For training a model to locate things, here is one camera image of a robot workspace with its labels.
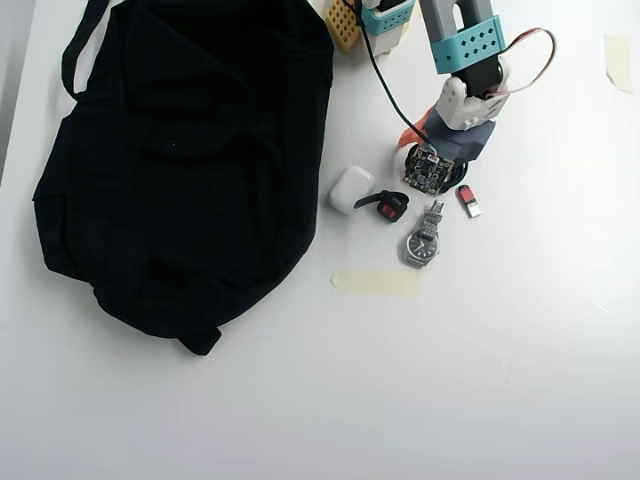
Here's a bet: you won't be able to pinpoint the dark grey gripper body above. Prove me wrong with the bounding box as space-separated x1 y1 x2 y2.
423 112 497 164

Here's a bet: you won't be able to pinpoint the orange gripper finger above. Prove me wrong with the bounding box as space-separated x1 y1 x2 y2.
397 112 432 151

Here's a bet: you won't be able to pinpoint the black braided usb-c cable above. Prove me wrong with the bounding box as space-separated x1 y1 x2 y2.
399 147 475 189

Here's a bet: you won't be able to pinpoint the white teal robot base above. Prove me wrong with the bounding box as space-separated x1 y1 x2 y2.
359 0 416 57

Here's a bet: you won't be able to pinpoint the black fabric bag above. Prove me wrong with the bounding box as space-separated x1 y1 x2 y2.
32 0 335 357

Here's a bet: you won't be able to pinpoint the red silver usb flash drive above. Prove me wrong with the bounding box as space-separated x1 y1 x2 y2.
455 183 484 219

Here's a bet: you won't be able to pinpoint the black key fob red button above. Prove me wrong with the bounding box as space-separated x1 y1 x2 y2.
353 189 411 225

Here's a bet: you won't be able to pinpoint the white earbuds charging case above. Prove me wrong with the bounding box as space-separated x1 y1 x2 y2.
328 164 375 216

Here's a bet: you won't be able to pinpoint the silver metal wristwatch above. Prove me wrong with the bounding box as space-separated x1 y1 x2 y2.
398 199 446 270

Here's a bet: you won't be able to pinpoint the yellow perforated plastic block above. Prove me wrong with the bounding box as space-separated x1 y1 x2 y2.
325 0 362 54

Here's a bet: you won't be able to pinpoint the long beige masking tape strip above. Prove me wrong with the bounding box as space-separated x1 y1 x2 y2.
332 268 423 297

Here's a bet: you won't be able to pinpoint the short beige masking tape piece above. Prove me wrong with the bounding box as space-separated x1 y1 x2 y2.
603 33 635 95

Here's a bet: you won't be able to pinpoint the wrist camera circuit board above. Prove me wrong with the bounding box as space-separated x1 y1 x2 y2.
402 144 455 194

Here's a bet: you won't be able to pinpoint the black camera cable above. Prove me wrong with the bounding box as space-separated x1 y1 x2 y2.
355 0 437 154

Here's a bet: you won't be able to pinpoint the red white servo wires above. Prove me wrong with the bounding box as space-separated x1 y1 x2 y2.
492 28 557 97

